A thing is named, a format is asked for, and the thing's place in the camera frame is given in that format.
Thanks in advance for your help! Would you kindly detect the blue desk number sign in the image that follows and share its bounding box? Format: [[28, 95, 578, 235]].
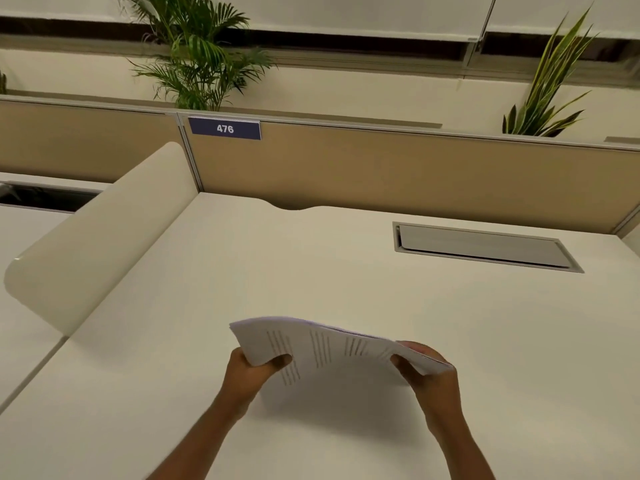
[[188, 116, 263, 141]]

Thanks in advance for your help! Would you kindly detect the white roller window blind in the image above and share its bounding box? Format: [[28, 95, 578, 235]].
[[0, 0, 498, 44], [482, 0, 640, 41]]

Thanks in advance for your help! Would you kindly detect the person's right forearm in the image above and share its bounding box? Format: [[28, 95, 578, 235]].
[[425, 412, 498, 480]]

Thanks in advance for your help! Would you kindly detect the person's left hand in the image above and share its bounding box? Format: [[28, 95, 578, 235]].
[[218, 346, 294, 421]]

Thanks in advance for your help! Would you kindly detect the person's left forearm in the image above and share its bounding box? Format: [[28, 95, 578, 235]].
[[145, 399, 251, 480]]

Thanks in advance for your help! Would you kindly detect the stack of printed white papers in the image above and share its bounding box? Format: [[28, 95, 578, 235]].
[[229, 316, 456, 388]]

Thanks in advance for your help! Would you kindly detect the green palm plant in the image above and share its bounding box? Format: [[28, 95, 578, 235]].
[[119, 0, 277, 111]]

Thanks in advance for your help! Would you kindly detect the white curved desk divider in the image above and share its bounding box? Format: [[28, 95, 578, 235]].
[[4, 141, 201, 336]]

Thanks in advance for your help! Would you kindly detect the beige partition panel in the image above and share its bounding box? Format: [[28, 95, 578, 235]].
[[0, 95, 191, 184], [178, 113, 640, 234]]

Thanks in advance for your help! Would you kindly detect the person's right hand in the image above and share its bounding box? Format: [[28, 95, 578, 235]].
[[390, 341, 461, 431]]

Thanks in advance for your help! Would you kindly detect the striped snake plant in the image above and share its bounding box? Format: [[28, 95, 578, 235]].
[[501, 6, 601, 137]]

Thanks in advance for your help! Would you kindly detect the grey desk cable hatch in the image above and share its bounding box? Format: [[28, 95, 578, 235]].
[[392, 222, 585, 274]]

